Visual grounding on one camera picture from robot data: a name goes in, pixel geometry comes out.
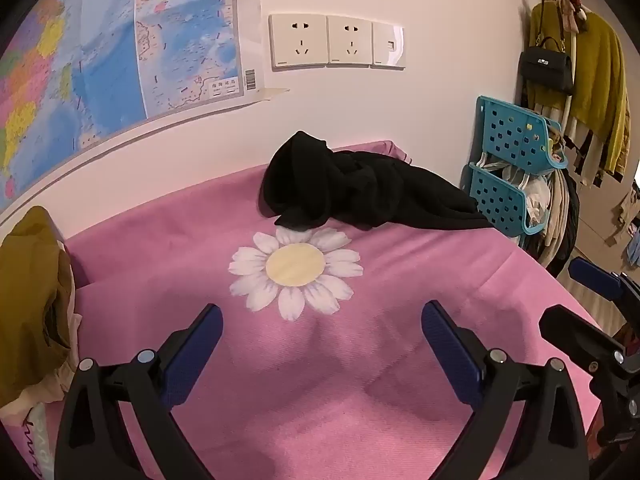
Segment pink floral bed sheet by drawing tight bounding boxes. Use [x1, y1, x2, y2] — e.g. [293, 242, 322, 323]
[10, 140, 608, 480]

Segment black handbag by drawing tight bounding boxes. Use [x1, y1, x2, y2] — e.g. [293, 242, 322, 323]
[517, 36, 574, 96]

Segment blue perforated plastic basket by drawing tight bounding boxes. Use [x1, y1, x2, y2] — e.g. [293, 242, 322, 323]
[467, 162, 551, 237]
[475, 95, 569, 170]

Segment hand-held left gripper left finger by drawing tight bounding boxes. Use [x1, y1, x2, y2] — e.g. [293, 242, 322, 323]
[54, 303, 224, 480]

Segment cream garment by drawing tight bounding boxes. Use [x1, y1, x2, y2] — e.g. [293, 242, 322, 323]
[0, 310, 83, 427]

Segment plush toy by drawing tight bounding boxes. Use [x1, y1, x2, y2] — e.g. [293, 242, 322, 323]
[552, 0, 588, 33]

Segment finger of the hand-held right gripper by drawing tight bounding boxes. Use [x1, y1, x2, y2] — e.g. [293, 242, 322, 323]
[539, 305, 628, 377]
[569, 257, 640, 322]

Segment white wall socket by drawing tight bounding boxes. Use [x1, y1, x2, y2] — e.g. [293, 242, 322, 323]
[326, 15, 375, 68]
[268, 13, 329, 72]

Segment olive garment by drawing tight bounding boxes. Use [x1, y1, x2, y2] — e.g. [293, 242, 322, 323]
[0, 205, 77, 408]

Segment black garment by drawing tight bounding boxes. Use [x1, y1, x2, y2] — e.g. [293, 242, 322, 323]
[259, 130, 496, 233]

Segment colourful wall map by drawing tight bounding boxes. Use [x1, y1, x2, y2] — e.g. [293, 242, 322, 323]
[0, 0, 263, 211]

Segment beige hanging clothes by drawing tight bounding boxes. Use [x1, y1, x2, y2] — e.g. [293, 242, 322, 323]
[520, 170, 581, 278]

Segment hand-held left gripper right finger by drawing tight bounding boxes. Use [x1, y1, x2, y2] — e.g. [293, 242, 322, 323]
[421, 301, 591, 480]

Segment yellow-green hanging sweater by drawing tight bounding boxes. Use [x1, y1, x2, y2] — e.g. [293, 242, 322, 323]
[529, 2, 632, 176]

